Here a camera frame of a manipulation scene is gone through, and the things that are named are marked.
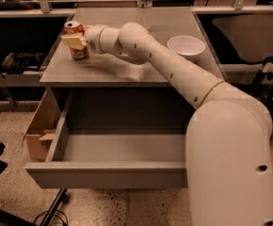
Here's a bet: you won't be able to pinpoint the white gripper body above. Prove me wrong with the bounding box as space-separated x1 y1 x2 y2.
84 24 106 54

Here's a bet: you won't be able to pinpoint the orange soda can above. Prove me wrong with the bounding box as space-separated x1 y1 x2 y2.
61 21 88 59

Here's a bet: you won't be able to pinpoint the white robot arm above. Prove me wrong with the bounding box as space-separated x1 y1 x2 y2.
62 21 273 226

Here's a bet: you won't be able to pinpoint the grey cabinet with top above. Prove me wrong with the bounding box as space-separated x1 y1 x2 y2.
39 6 228 134

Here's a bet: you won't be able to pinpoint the grey open top drawer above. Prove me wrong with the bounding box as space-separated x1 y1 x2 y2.
26 89 192 188

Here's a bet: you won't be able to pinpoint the black items on shelf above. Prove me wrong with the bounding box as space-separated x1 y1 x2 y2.
0 53 45 76

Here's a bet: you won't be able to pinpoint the clear plastic water bottle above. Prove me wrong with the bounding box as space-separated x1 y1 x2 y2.
136 0 153 29

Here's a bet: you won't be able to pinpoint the white ceramic bowl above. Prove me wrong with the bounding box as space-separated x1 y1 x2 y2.
167 36 205 61

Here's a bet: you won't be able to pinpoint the brown cardboard box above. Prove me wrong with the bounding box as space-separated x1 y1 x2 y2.
24 91 61 161

